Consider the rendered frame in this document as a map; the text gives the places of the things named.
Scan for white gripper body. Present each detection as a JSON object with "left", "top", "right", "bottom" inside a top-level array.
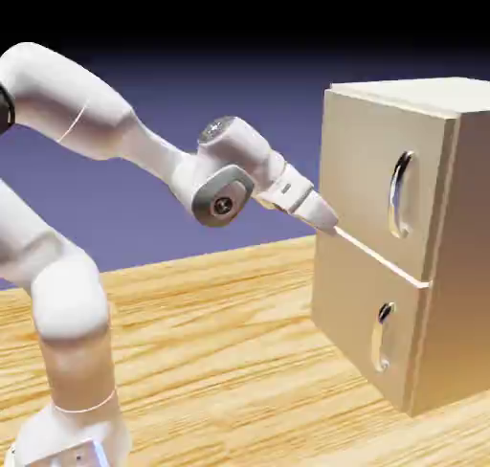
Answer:
[{"left": 292, "top": 189, "right": 340, "bottom": 233}]

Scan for light wood cabinet door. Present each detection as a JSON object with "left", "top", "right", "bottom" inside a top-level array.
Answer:
[
  {"left": 310, "top": 232, "right": 432, "bottom": 418},
  {"left": 318, "top": 89, "right": 460, "bottom": 282}
]

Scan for light wood cabinet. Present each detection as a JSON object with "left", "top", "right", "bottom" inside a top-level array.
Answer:
[{"left": 310, "top": 77, "right": 490, "bottom": 418}]

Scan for curved silver door handle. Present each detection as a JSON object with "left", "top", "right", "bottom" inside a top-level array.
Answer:
[
  {"left": 387, "top": 150, "right": 416, "bottom": 240},
  {"left": 369, "top": 301, "right": 397, "bottom": 374}
]

